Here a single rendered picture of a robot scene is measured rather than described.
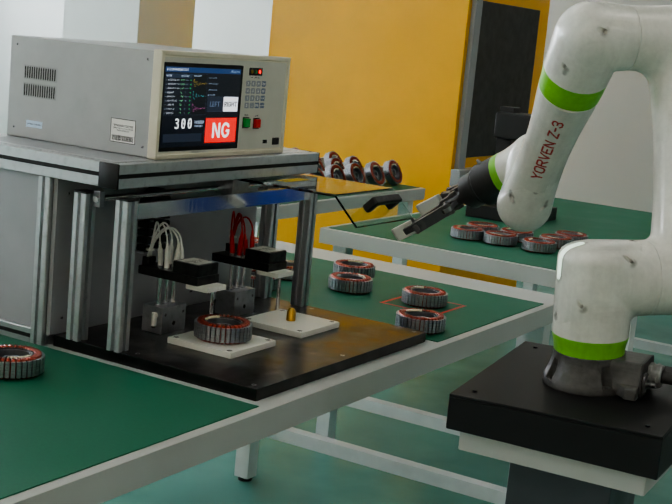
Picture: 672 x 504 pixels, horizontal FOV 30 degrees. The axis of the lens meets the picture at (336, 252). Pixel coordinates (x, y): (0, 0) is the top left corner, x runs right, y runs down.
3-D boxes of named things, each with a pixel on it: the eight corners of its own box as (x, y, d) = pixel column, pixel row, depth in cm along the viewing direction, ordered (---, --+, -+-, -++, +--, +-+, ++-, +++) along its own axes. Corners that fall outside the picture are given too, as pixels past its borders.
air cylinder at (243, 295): (253, 312, 272) (255, 287, 271) (233, 317, 266) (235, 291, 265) (234, 308, 275) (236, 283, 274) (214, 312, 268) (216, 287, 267)
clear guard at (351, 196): (412, 218, 269) (415, 191, 268) (356, 228, 248) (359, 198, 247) (285, 197, 285) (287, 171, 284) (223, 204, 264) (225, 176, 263)
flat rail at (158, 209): (310, 199, 280) (312, 186, 279) (128, 221, 227) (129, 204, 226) (306, 198, 280) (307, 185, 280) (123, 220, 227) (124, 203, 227)
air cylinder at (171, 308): (184, 329, 251) (186, 302, 250) (161, 335, 245) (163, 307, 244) (165, 324, 254) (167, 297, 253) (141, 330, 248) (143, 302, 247)
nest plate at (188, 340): (275, 346, 245) (276, 339, 245) (230, 359, 232) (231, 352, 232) (213, 330, 252) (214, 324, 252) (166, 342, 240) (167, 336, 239)
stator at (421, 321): (454, 334, 278) (456, 318, 277) (412, 336, 272) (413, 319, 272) (427, 322, 287) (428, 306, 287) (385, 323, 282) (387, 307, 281)
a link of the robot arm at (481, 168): (497, 144, 262) (480, 162, 255) (527, 191, 264) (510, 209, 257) (476, 155, 266) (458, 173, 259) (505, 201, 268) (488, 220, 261)
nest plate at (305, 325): (339, 327, 266) (339, 321, 265) (301, 338, 253) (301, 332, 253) (280, 313, 273) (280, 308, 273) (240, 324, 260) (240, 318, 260)
